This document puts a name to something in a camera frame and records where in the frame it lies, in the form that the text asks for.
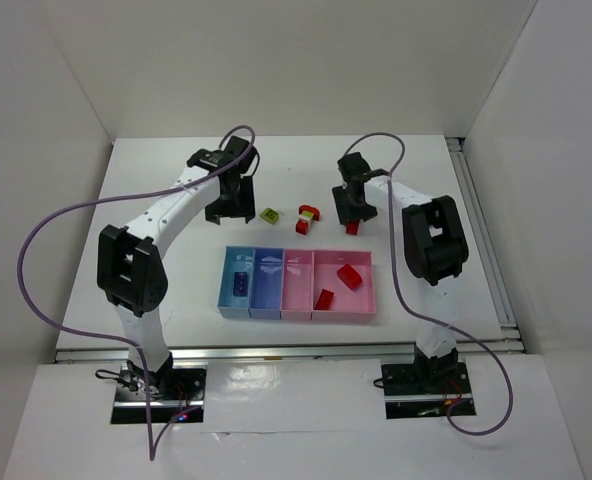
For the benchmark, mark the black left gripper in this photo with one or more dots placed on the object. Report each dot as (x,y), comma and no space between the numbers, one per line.
(231,208)

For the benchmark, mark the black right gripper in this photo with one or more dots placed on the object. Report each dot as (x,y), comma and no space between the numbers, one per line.
(353,208)

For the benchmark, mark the red curved lego brick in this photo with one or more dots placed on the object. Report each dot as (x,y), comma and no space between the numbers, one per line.
(352,228)

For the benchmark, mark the red rounded lego brick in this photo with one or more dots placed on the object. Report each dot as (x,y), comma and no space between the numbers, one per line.
(350,277)

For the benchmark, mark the purple lego brick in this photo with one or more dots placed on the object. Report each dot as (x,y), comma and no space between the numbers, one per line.
(240,284)

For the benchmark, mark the red rectangular lego brick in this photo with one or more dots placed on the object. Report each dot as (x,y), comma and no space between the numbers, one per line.
(324,300)

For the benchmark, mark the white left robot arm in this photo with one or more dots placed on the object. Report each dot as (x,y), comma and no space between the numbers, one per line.
(130,269)

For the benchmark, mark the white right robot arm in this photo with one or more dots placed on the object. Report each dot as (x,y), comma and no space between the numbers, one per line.
(434,250)

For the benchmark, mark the lime green lego brick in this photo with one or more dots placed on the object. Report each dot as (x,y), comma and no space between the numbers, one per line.
(270,215)

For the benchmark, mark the red green white lego stack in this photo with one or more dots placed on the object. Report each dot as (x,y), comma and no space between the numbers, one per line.
(307,215)

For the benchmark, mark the light blue container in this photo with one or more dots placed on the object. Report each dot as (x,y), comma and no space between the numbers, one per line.
(237,258)

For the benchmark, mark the dark blue container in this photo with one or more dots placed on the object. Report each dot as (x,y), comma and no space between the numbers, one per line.
(267,281)

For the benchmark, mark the narrow pink container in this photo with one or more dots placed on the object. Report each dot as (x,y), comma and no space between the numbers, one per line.
(297,285)

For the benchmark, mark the wide pink container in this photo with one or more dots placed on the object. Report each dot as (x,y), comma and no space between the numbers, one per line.
(349,306)

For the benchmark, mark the aluminium front rail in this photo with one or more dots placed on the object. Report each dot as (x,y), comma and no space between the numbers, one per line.
(263,353)

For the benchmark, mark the aluminium rail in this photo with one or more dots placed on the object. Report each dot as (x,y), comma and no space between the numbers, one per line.
(263,353)
(508,326)

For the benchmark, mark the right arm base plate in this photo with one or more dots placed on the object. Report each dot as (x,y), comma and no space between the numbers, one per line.
(406,397)

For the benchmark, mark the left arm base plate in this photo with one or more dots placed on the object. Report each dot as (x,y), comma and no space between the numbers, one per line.
(183,397)

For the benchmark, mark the aluminium right rail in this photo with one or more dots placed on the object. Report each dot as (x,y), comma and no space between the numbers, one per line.
(508,326)

